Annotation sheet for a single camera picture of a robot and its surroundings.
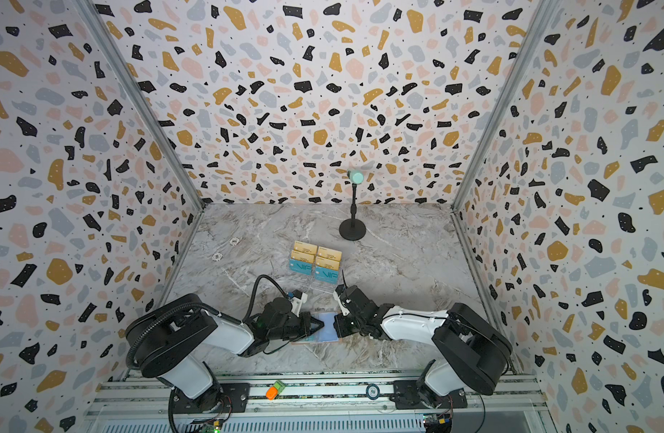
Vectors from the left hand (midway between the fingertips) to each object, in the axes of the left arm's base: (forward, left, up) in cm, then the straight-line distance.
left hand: (330, 323), depth 84 cm
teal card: (+20, +11, +1) cm, 23 cm away
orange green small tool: (-18, +15, -1) cm, 24 cm away
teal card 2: (+17, +2, 0) cm, 17 cm away
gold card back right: (+23, +1, +5) cm, 23 cm away
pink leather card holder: (-2, +1, -4) cm, 5 cm away
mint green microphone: (+35, -8, +29) cm, 46 cm away
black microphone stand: (+41, -9, -4) cm, 42 cm away
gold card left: (+22, +10, +4) cm, 25 cm away
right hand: (+1, -1, -1) cm, 2 cm away
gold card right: (+20, +1, +3) cm, 20 cm away
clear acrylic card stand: (+15, +6, -3) cm, 17 cm away
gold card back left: (+25, +9, +5) cm, 27 cm away
